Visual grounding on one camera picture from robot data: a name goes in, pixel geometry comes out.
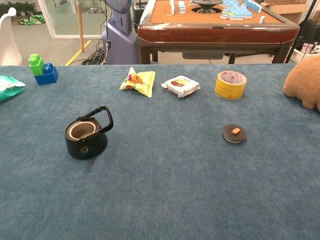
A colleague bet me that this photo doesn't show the black lid with orange knob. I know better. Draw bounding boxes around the black lid with orange knob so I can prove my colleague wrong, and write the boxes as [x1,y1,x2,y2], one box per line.
[221,123,248,144]

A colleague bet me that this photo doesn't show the small black teapot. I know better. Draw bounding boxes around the small black teapot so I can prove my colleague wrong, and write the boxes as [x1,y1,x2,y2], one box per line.
[64,105,114,160]

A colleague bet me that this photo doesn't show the white and red snack packet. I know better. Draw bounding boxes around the white and red snack packet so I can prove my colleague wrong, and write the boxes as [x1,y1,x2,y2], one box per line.
[160,75,201,99]

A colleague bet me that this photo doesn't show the yellow snack packet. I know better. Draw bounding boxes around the yellow snack packet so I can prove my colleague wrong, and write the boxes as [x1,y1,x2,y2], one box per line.
[119,66,156,98]

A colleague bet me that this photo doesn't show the blue table cloth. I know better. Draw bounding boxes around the blue table cloth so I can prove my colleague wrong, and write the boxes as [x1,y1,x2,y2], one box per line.
[0,63,320,240]

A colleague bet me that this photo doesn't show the yellow tape roll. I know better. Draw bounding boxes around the yellow tape roll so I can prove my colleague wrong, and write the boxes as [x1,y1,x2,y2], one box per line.
[214,70,248,100]

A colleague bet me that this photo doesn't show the brown mahjong table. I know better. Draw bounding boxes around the brown mahjong table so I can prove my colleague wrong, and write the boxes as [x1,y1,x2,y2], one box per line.
[137,0,301,65]

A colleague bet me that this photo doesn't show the blue toy building block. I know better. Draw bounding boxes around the blue toy building block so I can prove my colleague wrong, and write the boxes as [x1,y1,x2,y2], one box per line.
[34,62,59,86]

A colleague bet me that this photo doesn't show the wooden pole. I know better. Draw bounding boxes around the wooden pole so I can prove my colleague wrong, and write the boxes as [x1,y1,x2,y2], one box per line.
[76,0,85,53]

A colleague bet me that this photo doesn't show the green toy building block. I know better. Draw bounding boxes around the green toy building block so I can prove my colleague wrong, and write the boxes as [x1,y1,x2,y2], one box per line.
[28,53,45,77]

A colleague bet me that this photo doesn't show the black tripod stand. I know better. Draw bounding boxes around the black tripod stand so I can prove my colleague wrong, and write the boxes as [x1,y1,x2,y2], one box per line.
[285,0,317,63]

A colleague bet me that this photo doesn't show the brown plush toy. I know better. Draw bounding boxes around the brown plush toy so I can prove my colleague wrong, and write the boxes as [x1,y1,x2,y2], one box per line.
[282,55,320,112]

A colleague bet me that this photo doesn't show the teal snack bag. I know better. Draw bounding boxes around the teal snack bag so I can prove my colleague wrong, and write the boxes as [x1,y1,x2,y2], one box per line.
[0,75,26,103]

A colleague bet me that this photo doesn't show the green plastic bag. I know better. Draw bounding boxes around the green plastic bag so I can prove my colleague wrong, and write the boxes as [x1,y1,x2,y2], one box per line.
[17,14,46,26]

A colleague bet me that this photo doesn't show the white printed carton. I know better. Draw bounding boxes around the white printed carton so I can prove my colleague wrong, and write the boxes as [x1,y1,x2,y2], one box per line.
[291,42,320,63]

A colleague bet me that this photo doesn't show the cardboard box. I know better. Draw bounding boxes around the cardboard box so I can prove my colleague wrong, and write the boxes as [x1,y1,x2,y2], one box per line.
[259,0,313,25]

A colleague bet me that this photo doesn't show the white chair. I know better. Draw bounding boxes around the white chair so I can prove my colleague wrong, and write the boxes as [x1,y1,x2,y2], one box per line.
[0,7,23,66]

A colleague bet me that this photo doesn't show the green potted plants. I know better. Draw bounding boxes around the green potted plants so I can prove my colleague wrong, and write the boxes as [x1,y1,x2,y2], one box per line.
[0,1,38,17]

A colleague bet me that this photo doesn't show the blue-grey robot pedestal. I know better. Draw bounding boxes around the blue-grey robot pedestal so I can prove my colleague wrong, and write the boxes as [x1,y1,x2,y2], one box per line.
[101,0,139,65]

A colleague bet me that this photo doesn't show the black floor cable bundle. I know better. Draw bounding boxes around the black floor cable bundle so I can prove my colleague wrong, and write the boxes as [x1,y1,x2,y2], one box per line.
[81,39,108,66]

